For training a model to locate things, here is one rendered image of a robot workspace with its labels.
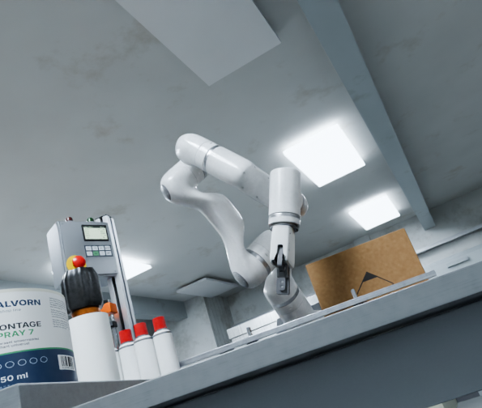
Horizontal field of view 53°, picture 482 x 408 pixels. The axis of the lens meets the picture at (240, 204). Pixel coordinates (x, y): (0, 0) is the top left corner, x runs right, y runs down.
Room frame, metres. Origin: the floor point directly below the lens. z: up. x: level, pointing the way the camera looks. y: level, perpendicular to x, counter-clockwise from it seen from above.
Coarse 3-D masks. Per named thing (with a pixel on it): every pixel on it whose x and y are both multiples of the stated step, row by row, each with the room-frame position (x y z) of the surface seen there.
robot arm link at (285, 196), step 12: (276, 168) 1.18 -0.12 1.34; (288, 168) 1.17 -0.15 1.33; (276, 180) 1.18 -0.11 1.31; (288, 180) 1.18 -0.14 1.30; (300, 180) 1.21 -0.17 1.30; (276, 192) 1.18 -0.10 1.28; (288, 192) 1.18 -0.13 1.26; (300, 192) 1.21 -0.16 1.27; (276, 204) 1.18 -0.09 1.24; (288, 204) 1.18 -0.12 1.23; (300, 204) 1.21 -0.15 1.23; (300, 216) 1.22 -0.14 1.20
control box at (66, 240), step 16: (64, 224) 1.32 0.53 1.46; (80, 224) 1.36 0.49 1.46; (96, 224) 1.40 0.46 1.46; (48, 240) 1.37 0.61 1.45; (64, 240) 1.32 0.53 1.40; (80, 240) 1.35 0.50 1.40; (64, 256) 1.32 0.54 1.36; (64, 272) 1.32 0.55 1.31; (96, 272) 1.38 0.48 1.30; (112, 272) 1.41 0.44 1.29
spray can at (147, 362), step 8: (136, 328) 1.27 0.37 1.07; (144, 328) 1.28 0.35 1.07; (136, 336) 1.28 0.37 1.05; (144, 336) 1.27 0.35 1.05; (136, 344) 1.27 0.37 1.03; (144, 344) 1.26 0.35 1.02; (152, 344) 1.28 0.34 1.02; (136, 352) 1.27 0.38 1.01; (144, 352) 1.26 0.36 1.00; (152, 352) 1.27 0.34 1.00; (144, 360) 1.26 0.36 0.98; (152, 360) 1.27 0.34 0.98; (144, 368) 1.26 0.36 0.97; (152, 368) 1.27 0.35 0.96; (144, 376) 1.27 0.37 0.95; (152, 376) 1.27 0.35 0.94
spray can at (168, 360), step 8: (152, 320) 1.28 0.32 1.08; (160, 320) 1.28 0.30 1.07; (160, 328) 1.27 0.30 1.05; (152, 336) 1.28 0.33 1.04; (160, 336) 1.27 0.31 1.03; (168, 336) 1.28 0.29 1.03; (160, 344) 1.27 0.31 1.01; (168, 344) 1.27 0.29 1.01; (160, 352) 1.27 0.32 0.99; (168, 352) 1.27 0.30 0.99; (176, 352) 1.29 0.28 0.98; (160, 360) 1.27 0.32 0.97; (168, 360) 1.27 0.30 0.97; (176, 360) 1.28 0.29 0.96; (160, 368) 1.27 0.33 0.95; (168, 368) 1.27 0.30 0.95; (176, 368) 1.27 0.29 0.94
